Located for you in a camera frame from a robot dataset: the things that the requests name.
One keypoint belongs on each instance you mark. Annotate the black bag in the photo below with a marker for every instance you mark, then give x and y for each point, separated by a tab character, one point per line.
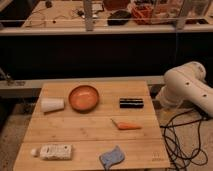
119	17

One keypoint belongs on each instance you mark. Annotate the orange carrot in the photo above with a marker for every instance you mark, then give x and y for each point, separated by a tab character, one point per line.
125	125

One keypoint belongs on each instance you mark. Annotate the orange crate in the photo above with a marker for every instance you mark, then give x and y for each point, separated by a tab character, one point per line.
142	14

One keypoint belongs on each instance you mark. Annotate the white paper cup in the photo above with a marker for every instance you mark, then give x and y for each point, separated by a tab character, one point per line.
51	104

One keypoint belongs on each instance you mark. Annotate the grey metal post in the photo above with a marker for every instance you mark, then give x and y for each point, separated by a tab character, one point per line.
88	14

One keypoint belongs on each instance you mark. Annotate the white tube with cap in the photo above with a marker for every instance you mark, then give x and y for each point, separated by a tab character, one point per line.
53	152

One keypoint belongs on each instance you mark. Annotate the black rectangular box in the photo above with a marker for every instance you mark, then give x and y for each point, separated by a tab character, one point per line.
131	102

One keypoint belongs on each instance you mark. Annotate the blue cloth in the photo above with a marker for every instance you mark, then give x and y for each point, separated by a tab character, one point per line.
110	158

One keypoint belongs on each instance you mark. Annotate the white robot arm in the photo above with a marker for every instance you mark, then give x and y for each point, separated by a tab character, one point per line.
186	82

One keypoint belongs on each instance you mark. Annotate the orange bowl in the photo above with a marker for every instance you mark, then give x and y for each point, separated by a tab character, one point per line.
83	98

